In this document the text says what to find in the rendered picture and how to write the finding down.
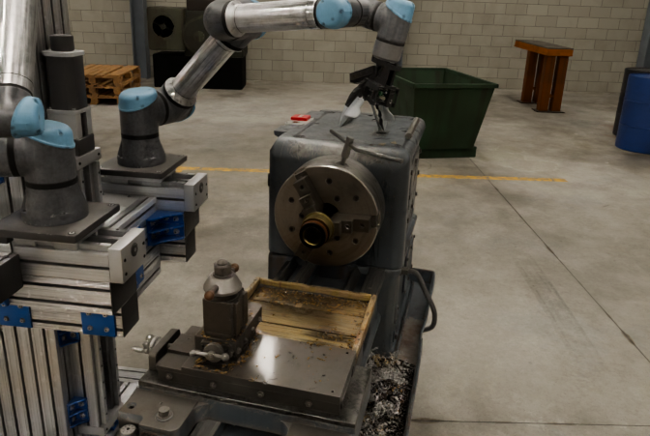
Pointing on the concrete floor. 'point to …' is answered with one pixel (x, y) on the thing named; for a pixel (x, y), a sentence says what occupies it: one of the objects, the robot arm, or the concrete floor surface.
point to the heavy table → (544, 74)
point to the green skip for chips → (444, 108)
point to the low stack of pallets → (109, 80)
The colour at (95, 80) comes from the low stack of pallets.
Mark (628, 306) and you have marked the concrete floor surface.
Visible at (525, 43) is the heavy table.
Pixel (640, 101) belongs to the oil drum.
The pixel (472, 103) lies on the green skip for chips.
